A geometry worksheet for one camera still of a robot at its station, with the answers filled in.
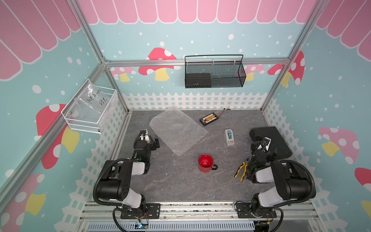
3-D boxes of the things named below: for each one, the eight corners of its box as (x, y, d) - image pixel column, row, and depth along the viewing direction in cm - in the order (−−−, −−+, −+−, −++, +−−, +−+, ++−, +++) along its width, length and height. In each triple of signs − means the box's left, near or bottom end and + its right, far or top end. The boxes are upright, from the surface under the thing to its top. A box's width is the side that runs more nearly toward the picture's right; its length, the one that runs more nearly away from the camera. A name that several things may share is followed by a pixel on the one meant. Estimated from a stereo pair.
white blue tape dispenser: (226, 146, 101) (227, 142, 97) (224, 133, 108) (225, 129, 104) (233, 146, 101) (235, 142, 97) (230, 133, 108) (232, 129, 104)
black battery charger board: (203, 126, 112) (204, 124, 111) (199, 121, 116) (199, 119, 114) (218, 118, 117) (218, 117, 116) (213, 113, 121) (213, 112, 119)
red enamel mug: (198, 173, 89) (199, 167, 82) (198, 160, 95) (198, 153, 87) (215, 173, 89) (217, 167, 82) (214, 160, 95) (216, 153, 87)
